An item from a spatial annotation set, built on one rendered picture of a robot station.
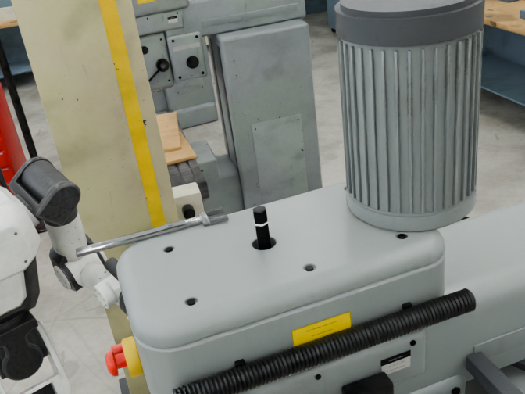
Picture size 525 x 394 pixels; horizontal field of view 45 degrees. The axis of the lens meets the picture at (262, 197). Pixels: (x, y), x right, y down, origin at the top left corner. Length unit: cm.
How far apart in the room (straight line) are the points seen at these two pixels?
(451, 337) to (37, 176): 106
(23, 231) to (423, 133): 101
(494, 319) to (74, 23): 191
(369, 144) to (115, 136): 186
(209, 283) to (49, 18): 178
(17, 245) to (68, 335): 254
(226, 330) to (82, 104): 187
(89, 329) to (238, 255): 317
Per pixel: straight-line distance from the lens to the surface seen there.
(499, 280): 110
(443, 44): 85
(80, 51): 256
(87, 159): 269
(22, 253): 159
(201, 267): 92
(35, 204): 163
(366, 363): 101
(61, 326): 418
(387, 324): 92
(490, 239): 119
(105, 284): 159
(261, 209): 92
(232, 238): 98
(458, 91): 88
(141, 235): 102
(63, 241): 175
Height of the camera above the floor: 240
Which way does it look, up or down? 28 degrees down
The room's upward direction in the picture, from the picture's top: 8 degrees counter-clockwise
